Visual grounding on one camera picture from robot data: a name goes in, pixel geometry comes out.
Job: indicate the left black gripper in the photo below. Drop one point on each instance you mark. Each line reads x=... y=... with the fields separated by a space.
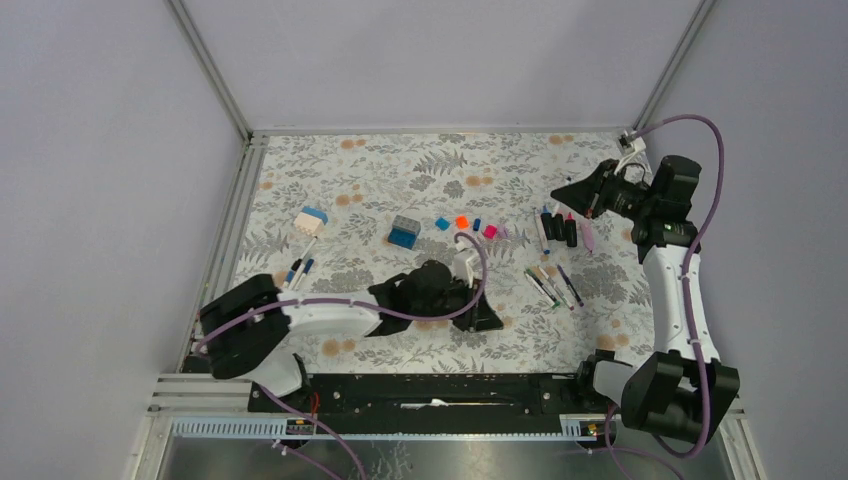
x=485 y=319

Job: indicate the orange highlighter black body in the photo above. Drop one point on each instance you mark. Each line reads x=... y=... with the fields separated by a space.
x=559 y=227

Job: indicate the blue grey toy brick block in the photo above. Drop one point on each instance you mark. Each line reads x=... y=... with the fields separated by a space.
x=404 y=232

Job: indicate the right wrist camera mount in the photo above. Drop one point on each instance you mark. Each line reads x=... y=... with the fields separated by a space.
x=629 y=145

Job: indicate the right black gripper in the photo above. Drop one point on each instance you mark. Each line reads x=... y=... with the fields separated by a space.
x=585 y=194

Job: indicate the light blue pen cap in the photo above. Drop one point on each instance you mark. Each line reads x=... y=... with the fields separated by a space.
x=442 y=224

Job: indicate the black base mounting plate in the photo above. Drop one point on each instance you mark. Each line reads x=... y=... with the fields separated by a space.
x=450 y=404

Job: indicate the pink highlighter black body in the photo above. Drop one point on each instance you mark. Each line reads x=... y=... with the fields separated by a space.
x=570 y=230

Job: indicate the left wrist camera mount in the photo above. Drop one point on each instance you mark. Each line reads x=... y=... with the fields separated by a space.
x=466 y=266

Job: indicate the purple gel pen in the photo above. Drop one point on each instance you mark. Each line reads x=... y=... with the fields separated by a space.
x=570 y=286

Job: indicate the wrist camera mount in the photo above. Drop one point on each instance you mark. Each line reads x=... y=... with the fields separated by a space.
x=629 y=145
x=466 y=266

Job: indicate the cream blue toy brick block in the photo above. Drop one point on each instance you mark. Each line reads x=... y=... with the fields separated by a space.
x=311 y=221

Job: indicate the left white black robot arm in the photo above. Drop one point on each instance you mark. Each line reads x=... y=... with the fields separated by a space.
x=243 y=328

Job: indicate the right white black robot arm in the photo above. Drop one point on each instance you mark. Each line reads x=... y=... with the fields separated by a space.
x=682 y=390

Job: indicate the teal green gel pen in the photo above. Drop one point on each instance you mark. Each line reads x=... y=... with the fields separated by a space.
x=546 y=288

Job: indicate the black blue marker pair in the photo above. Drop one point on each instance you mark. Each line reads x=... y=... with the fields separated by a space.
x=298 y=266

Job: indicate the light pink pen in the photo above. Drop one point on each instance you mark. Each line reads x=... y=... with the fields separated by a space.
x=587 y=235

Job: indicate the blue white whiteboard marker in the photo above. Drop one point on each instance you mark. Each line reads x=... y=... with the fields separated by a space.
x=544 y=246

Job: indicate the orange pen cap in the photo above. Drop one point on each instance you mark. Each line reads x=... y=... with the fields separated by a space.
x=462 y=222

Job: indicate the thin white green pen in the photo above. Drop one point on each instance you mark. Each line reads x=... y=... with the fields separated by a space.
x=536 y=287

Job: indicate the blue highlighter black body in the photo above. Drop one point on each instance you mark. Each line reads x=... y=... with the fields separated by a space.
x=546 y=218

